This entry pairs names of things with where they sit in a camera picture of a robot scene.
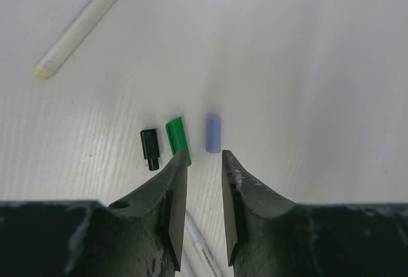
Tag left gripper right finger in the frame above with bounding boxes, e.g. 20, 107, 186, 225
221, 150, 407, 276

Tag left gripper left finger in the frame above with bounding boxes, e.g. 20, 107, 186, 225
1, 150, 188, 276

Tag black pen cap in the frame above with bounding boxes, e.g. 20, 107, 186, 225
140, 129, 161, 171

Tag green pen cap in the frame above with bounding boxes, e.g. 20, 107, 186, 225
165, 117, 191, 166

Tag pastel purple highlighter cap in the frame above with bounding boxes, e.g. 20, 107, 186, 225
206, 114, 222, 153

